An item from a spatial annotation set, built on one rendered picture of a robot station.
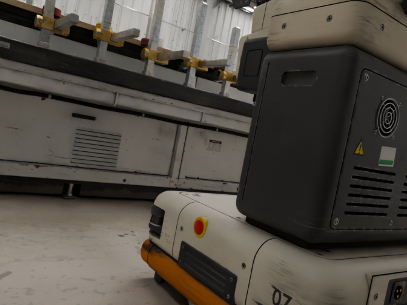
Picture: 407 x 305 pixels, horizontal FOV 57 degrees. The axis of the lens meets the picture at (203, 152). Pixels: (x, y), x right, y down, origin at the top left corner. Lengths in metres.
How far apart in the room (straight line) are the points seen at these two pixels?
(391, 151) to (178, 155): 1.59
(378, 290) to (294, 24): 0.56
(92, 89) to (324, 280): 1.42
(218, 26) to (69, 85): 9.56
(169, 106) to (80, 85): 0.48
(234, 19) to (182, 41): 1.90
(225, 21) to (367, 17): 10.62
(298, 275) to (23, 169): 1.55
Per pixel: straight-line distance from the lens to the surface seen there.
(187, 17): 10.66
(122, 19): 9.78
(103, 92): 1.87
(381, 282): 0.82
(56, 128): 2.05
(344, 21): 0.80
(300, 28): 0.86
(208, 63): 2.01
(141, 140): 2.22
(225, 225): 0.90
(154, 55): 1.95
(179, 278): 1.02
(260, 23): 1.21
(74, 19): 1.56
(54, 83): 1.81
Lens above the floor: 0.47
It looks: 3 degrees down
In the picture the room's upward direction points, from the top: 11 degrees clockwise
